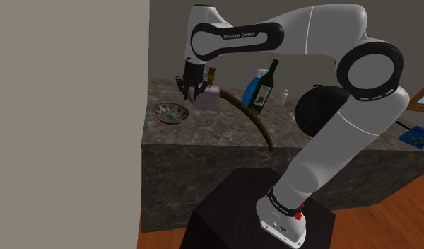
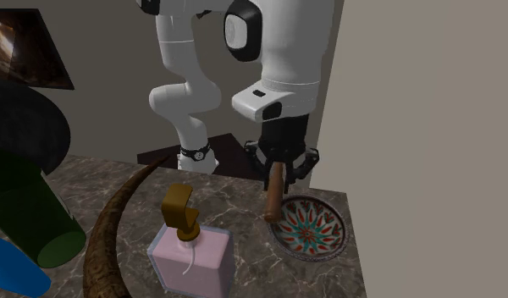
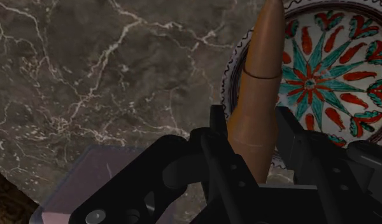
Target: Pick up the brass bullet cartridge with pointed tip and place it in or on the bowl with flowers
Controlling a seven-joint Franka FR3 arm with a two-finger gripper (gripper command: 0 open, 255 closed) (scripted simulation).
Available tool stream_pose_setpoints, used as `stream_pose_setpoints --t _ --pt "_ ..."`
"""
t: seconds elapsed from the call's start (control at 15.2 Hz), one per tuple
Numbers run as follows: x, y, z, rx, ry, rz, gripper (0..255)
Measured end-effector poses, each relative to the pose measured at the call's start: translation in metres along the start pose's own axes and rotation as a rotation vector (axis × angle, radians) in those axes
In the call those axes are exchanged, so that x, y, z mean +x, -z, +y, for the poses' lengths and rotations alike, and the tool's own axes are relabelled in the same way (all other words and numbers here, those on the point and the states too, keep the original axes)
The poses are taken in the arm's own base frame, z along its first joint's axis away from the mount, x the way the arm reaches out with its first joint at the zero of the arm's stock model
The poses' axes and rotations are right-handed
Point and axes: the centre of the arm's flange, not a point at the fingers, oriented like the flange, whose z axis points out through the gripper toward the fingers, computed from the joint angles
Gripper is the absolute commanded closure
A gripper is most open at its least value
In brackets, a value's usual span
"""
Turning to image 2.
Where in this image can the pink soap dispenser gold pump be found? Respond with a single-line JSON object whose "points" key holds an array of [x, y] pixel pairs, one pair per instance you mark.
{"points": [[192, 256]]}

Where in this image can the blue rounded object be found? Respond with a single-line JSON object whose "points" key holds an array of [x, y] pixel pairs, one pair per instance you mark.
{"points": [[12, 270]]}

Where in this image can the brown curved horn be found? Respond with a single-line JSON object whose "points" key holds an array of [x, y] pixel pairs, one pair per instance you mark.
{"points": [[109, 243]]}

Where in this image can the dark green cylinder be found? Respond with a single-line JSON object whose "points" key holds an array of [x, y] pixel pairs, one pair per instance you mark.
{"points": [[27, 214]]}

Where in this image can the black rounded object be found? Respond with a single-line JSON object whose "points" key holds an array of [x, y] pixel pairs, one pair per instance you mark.
{"points": [[23, 124]]}

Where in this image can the dark wall picture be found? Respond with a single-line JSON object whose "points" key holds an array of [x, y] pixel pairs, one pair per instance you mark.
{"points": [[25, 49]]}

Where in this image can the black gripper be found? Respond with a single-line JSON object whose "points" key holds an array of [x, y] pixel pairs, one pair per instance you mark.
{"points": [[283, 134]]}

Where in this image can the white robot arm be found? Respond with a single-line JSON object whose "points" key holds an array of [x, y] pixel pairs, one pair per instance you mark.
{"points": [[293, 49]]}

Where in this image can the patterned red teal bowl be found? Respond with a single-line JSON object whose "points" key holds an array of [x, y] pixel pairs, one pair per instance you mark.
{"points": [[309, 229]]}

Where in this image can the brown wooden stick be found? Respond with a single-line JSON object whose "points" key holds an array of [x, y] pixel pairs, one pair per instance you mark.
{"points": [[274, 194]]}

